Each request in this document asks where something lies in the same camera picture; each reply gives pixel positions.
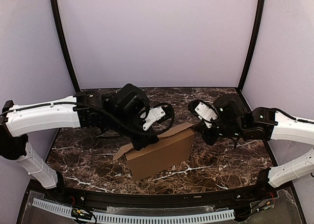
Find black right frame post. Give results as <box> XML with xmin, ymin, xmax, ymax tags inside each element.
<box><xmin>237</xmin><ymin>0</ymin><xmax>265</xmax><ymax>94</ymax></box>

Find grey slotted cable duct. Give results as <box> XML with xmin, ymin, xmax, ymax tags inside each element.
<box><xmin>32</xmin><ymin>198</ymin><xmax>235</xmax><ymax>224</ymax></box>

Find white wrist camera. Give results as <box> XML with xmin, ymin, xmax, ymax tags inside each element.
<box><xmin>188</xmin><ymin>100</ymin><xmax>218</xmax><ymax>129</ymax></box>
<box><xmin>139</xmin><ymin>103</ymin><xmax>175</xmax><ymax>131</ymax></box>

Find brown cardboard box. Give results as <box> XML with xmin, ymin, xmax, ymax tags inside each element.
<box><xmin>113</xmin><ymin>122</ymin><xmax>195</xmax><ymax>181</ymax></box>

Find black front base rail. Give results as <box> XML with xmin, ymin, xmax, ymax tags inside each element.
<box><xmin>24</xmin><ymin>177</ymin><xmax>299</xmax><ymax>214</ymax></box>

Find small green circuit board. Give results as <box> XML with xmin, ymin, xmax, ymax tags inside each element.
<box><xmin>71</xmin><ymin>208</ymin><xmax>93</xmax><ymax>220</ymax></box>

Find black left frame post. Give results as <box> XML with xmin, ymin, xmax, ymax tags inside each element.
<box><xmin>50</xmin><ymin>0</ymin><xmax>80</xmax><ymax>92</ymax></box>

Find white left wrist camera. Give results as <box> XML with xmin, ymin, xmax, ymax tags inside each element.
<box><xmin>139</xmin><ymin>103</ymin><xmax>175</xmax><ymax>131</ymax></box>

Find black frame post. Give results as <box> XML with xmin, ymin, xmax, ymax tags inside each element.
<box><xmin>50</xmin><ymin>0</ymin><xmax>80</xmax><ymax>92</ymax></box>
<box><xmin>237</xmin><ymin>0</ymin><xmax>265</xmax><ymax>94</ymax></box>

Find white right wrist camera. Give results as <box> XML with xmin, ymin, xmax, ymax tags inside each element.
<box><xmin>188</xmin><ymin>100</ymin><xmax>218</xmax><ymax>129</ymax></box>

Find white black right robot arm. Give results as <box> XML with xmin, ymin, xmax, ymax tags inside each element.
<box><xmin>188</xmin><ymin>93</ymin><xmax>314</xmax><ymax>191</ymax></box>

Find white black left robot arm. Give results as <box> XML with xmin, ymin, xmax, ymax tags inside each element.
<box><xmin>0</xmin><ymin>84</ymin><xmax>165</xmax><ymax>189</ymax></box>

